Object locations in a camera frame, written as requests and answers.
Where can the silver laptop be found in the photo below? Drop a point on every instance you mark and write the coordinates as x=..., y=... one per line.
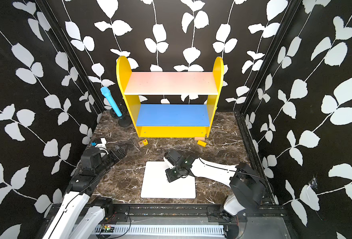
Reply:
x=156, y=185

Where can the blue microphone on black stand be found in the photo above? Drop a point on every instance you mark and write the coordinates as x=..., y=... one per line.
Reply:
x=123, y=119

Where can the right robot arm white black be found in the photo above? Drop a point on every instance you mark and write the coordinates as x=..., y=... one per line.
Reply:
x=247, y=187

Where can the yellow toy block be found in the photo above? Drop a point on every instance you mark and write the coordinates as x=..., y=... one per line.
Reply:
x=201, y=143

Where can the small wooden letter block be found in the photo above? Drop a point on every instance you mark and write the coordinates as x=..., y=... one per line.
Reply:
x=143, y=143

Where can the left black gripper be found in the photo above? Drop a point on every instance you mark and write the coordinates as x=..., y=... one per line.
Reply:
x=122, y=154

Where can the small circuit board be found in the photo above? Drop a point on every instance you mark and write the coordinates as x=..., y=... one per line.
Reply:
x=105, y=229

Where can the black front mounting rail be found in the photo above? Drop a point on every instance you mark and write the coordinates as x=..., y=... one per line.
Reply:
x=124, y=212

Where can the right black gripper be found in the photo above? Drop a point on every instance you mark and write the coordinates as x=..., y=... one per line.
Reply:
x=169, y=175

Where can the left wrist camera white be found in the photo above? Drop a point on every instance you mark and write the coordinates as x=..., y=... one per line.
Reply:
x=99, y=142

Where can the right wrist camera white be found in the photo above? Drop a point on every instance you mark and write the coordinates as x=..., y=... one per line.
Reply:
x=169, y=160

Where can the white slotted cable duct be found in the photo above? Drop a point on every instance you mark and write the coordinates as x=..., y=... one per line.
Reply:
x=167, y=230

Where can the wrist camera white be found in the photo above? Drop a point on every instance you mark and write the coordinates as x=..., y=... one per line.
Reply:
x=169, y=160
x=99, y=142

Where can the tan wooden block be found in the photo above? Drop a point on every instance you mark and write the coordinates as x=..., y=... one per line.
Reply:
x=199, y=138

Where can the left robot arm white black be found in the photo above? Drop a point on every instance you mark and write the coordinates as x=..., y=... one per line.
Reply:
x=77, y=218

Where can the yellow shelf with blue board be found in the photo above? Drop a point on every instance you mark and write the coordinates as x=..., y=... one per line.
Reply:
x=171, y=104

